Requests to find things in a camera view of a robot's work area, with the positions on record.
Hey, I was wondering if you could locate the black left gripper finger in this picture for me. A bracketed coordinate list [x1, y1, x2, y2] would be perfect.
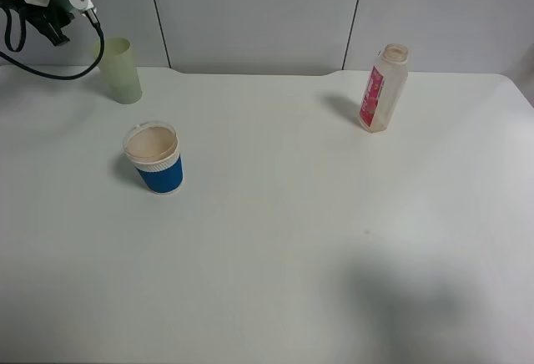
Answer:
[28, 7, 74, 47]

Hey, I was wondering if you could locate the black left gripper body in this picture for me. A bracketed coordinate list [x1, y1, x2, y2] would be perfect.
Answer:
[10, 0, 46, 20]

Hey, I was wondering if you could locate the clear bottle pink label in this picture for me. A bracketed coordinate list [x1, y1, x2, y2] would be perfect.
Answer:
[359, 43, 409, 133]

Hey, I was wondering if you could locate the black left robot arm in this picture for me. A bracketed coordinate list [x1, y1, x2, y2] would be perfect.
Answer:
[1, 0, 74, 53]

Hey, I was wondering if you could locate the pale green plastic cup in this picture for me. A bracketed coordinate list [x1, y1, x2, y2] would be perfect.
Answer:
[98, 38, 143, 104]

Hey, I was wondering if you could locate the blue sleeved paper cup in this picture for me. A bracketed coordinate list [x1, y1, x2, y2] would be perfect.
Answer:
[123, 121, 184, 195]

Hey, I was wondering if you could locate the black left camera cable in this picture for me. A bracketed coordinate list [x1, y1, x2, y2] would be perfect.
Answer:
[0, 3, 105, 81]

